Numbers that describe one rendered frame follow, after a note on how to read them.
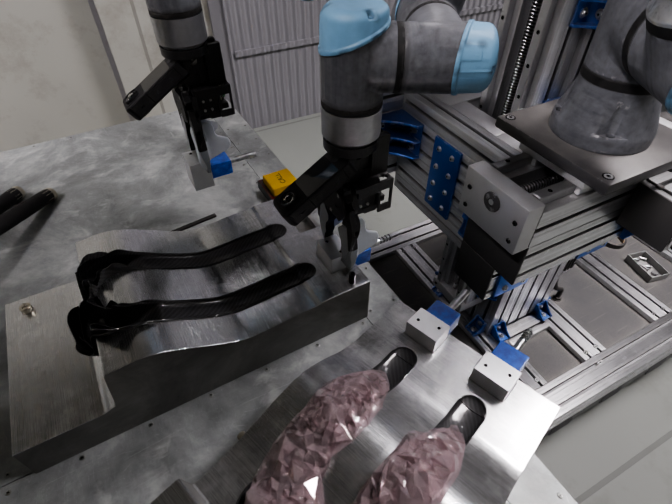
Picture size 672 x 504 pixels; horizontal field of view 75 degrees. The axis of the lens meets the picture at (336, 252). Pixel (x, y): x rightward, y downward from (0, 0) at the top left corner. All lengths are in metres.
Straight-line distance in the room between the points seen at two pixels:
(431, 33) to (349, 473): 0.48
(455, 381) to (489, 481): 0.13
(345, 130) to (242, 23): 2.19
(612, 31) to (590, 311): 1.14
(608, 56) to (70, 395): 0.84
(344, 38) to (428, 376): 0.43
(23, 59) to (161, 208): 1.75
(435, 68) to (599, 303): 1.36
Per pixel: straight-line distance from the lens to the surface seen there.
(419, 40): 0.52
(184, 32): 0.73
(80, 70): 2.68
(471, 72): 0.53
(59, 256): 0.99
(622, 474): 1.70
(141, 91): 0.78
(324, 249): 0.68
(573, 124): 0.77
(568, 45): 0.99
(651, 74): 0.65
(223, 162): 0.85
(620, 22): 0.73
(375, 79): 0.51
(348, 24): 0.49
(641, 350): 1.67
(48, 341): 0.76
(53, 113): 2.76
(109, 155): 1.25
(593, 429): 1.73
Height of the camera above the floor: 1.39
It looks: 45 degrees down
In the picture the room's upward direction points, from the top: straight up
